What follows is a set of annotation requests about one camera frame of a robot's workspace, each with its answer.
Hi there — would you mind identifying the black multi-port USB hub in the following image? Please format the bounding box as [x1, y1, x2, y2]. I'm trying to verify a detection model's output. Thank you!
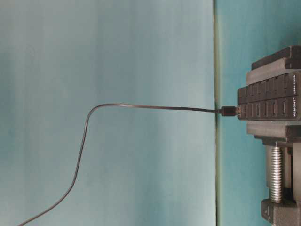
[238, 71, 301, 121]

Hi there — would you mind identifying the black bench vise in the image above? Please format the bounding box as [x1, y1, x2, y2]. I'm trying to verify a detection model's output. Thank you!
[246, 45, 301, 226]

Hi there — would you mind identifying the grey hub power cable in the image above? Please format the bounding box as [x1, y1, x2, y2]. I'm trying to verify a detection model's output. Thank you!
[16, 102, 240, 226]

